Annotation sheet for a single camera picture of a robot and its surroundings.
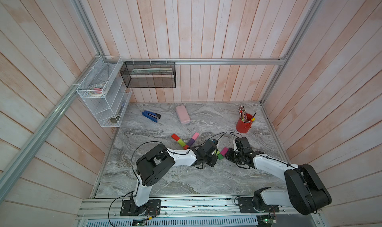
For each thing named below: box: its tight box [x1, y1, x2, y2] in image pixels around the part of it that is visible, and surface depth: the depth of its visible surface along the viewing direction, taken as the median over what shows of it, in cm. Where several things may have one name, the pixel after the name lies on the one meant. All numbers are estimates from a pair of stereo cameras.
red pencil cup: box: [235, 113, 254, 134], surface depth 99 cm
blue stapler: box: [141, 110, 162, 123], surface depth 113 cm
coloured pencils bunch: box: [238, 105, 259, 123], surface depth 95 cm
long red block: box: [171, 133, 181, 142], surface depth 103 cm
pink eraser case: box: [175, 105, 191, 125], surface depth 113 cm
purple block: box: [187, 137, 195, 147], surface depth 100 cm
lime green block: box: [177, 138, 187, 148], surface depth 99 cm
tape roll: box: [89, 83, 109, 97], surface depth 76 cm
